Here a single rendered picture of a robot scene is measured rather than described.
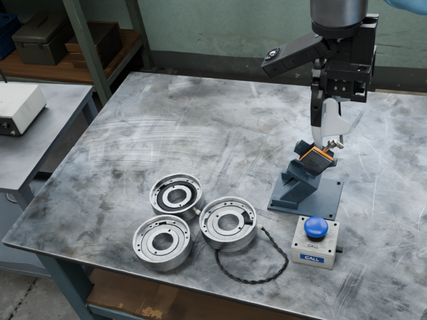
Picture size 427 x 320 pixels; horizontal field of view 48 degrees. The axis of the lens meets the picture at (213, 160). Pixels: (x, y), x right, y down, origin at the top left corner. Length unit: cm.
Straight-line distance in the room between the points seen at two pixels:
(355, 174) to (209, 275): 36
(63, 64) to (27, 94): 119
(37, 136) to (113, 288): 53
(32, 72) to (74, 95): 115
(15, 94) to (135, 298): 73
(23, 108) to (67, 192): 47
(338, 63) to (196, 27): 198
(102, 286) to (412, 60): 183
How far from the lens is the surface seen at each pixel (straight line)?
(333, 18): 66
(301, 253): 83
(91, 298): 121
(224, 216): 90
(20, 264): 179
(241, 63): 268
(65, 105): 156
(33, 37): 267
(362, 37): 69
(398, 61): 252
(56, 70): 267
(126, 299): 118
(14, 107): 149
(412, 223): 93
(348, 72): 70
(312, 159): 86
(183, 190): 96
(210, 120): 115
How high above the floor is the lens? 152
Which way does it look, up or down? 44 degrees down
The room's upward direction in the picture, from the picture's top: 11 degrees counter-clockwise
